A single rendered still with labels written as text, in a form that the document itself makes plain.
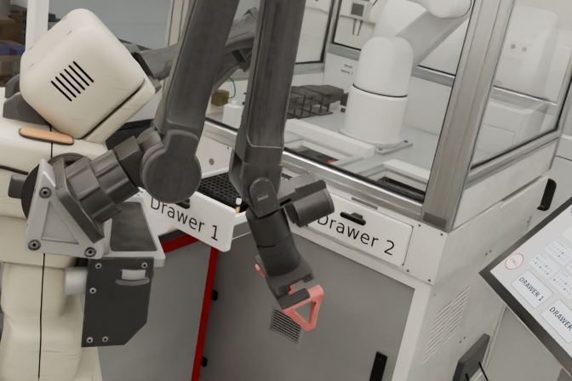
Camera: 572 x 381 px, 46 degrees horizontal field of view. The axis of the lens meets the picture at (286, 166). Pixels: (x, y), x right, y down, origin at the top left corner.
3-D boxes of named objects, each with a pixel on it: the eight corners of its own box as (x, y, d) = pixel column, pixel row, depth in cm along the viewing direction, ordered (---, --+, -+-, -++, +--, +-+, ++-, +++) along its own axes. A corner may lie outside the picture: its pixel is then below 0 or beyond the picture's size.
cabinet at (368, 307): (370, 532, 193) (437, 288, 168) (128, 364, 246) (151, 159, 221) (484, 390, 269) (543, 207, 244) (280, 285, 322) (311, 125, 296)
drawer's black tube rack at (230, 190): (234, 228, 172) (237, 205, 170) (185, 204, 181) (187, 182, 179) (284, 209, 190) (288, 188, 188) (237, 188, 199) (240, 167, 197)
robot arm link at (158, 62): (265, -6, 153) (289, 31, 152) (239, 26, 163) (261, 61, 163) (95, 52, 125) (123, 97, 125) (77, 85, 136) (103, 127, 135)
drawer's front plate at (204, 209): (225, 253, 162) (231, 211, 159) (142, 210, 177) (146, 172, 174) (230, 251, 164) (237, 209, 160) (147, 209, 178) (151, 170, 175)
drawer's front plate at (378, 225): (400, 267, 171) (409, 228, 168) (307, 225, 186) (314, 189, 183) (403, 264, 173) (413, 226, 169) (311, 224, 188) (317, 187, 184)
